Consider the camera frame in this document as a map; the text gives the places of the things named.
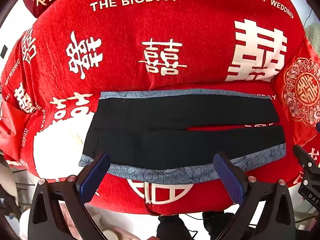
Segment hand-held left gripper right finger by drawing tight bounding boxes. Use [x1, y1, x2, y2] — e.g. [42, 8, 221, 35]
[213, 151, 297, 240]

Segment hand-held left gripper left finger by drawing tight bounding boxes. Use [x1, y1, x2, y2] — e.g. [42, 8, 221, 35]
[27, 151, 112, 240]

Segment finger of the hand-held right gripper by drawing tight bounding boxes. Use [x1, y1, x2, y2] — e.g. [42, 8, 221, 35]
[293, 144, 320, 178]

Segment black pants with grey-blue trim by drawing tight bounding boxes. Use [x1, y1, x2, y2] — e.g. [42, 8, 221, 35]
[79, 89, 287, 184]

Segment person's right leg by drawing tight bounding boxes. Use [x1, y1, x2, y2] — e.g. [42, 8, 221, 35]
[202, 211, 235, 232]

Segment person's leg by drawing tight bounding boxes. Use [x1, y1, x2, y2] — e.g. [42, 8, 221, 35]
[157, 214, 192, 240]
[202, 211, 235, 232]

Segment red pillow with gold emblem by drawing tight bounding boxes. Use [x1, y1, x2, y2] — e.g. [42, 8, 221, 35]
[272, 36, 320, 188]

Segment person's left leg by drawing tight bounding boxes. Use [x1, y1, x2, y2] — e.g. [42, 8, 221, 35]
[157, 214, 192, 240]

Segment grey curtain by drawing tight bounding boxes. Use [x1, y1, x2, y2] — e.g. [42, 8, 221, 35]
[304, 5, 320, 47]

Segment red printed blanket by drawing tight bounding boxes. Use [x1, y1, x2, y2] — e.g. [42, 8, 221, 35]
[0, 0, 320, 217]

